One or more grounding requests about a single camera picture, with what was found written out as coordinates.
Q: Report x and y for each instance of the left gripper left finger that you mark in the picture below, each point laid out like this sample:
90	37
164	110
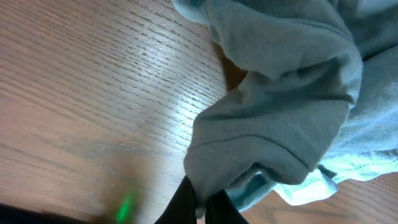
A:
181	209

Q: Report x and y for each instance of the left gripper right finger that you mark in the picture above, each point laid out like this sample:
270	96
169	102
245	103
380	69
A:
220	210

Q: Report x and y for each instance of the light blue t-shirt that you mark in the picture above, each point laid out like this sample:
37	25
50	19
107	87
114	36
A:
318	104

